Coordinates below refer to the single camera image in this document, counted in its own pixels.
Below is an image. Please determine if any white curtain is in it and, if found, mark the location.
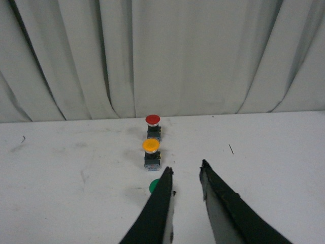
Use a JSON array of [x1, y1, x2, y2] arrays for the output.
[[1, 1, 324, 123]]

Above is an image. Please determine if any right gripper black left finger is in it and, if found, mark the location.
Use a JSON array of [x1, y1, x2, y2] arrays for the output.
[[120, 167, 176, 244]]

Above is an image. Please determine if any green push button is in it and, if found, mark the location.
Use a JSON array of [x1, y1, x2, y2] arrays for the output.
[[149, 178, 159, 194]]

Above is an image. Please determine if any yellow push button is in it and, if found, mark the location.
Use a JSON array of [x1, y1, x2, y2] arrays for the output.
[[142, 138, 161, 171]]

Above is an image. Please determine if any red push button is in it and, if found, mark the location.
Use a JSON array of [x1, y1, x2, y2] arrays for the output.
[[145, 114, 161, 141]]

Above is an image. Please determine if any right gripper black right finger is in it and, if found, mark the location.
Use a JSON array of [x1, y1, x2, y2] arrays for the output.
[[200, 159, 291, 243]]

